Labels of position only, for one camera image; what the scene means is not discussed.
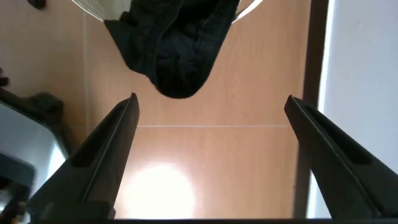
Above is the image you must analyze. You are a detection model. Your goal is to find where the white laundry basket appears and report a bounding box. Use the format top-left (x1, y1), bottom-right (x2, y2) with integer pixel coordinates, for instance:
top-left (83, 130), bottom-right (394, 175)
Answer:
top-left (71, 0), bottom-right (264, 24)

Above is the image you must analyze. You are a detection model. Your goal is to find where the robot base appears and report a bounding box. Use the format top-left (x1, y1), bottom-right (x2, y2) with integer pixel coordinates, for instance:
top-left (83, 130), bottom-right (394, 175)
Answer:
top-left (0, 67), bottom-right (74, 218)

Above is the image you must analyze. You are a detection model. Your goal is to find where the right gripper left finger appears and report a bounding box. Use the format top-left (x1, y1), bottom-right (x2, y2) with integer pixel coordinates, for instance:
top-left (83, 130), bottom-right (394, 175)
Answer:
top-left (26, 92), bottom-right (140, 218)

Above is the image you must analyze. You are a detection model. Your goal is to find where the black garment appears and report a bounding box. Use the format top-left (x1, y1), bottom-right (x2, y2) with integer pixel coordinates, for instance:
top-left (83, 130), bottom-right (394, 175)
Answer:
top-left (104, 0), bottom-right (242, 100)

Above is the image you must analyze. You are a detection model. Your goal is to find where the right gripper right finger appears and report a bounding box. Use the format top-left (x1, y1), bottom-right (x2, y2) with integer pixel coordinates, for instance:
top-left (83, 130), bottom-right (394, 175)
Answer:
top-left (284, 95), bottom-right (398, 218)

